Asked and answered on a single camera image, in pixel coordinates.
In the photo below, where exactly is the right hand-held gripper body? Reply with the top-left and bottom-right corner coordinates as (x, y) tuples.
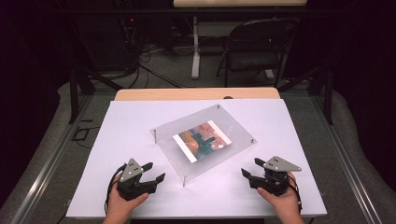
(248, 156), (303, 197)

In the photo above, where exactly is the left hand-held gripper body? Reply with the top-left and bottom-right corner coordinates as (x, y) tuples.
(116, 158), (158, 202)

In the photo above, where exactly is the clear acrylic picture frame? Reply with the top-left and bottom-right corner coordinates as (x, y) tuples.
(149, 104), (259, 189)

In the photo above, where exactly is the painting print with white border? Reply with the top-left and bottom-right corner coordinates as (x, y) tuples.
(172, 119), (233, 164)

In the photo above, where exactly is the person's left hand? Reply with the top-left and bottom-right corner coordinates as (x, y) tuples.
(106, 174), (149, 220)

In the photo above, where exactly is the person's right hand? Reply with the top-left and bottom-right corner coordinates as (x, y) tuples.
(256, 173), (303, 218)

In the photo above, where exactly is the white table board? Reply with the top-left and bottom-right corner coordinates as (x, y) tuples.
(65, 98), (328, 218)

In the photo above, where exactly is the black metal stand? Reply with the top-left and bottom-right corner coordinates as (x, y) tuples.
(278, 62), (334, 126)
(68, 66), (124, 124)

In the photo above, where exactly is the wooden table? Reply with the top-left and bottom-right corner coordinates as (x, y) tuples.
(114, 87), (281, 102)

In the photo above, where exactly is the black folding chair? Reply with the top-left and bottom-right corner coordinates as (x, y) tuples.
(216, 18), (300, 88)

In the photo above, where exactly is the desk with white legs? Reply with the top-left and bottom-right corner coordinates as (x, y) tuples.
(173, 0), (307, 80)

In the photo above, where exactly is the dark equipment with red light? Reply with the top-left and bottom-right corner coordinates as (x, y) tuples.
(120, 15), (141, 63)

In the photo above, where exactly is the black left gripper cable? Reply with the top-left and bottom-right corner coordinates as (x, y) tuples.
(104, 163), (127, 216)

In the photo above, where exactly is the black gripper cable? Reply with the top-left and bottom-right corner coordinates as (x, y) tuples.
(288, 174), (304, 214)
(104, 163), (127, 216)

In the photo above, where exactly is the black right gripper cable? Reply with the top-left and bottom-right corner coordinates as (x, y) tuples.
(288, 174), (304, 214)

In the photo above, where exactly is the aluminium rail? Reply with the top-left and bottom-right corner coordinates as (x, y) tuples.
(10, 92), (94, 224)
(311, 92), (386, 224)

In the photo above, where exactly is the black floor cable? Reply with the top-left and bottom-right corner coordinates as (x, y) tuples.
(127, 55), (185, 90)

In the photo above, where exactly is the white floor cable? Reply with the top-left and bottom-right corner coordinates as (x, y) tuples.
(172, 45), (195, 56)

